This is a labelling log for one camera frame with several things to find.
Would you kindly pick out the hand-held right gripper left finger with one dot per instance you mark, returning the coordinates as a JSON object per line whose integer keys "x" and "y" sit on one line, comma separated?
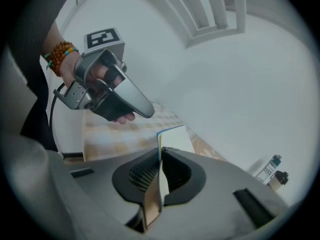
{"x": 110, "y": 184}

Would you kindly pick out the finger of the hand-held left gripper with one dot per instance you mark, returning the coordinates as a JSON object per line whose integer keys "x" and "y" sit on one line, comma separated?
{"x": 136, "y": 97}
{"x": 112, "y": 109}

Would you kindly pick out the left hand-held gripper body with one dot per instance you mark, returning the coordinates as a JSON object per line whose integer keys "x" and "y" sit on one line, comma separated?
{"x": 82, "y": 94}

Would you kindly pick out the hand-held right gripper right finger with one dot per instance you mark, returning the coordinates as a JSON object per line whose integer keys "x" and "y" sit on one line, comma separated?
{"x": 220, "y": 191}

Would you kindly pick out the notebook with blue cover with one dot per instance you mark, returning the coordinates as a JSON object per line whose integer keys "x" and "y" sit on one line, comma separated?
{"x": 176, "y": 141}

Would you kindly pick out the person's left forearm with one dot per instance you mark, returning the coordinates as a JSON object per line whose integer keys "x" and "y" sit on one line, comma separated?
{"x": 53, "y": 37}

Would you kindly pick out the person's left hand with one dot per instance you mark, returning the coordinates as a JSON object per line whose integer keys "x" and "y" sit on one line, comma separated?
{"x": 68, "y": 69}

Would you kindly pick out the checkered tablecloth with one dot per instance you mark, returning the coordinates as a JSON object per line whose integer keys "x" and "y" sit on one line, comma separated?
{"x": 120, "y": 136}

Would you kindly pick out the person's black clothing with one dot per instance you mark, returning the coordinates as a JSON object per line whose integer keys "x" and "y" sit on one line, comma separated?
{"x": 32, "y": 84}

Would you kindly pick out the beige cup with black lid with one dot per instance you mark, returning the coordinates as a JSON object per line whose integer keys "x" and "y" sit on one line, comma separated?
{"x": 278, "y": 181}

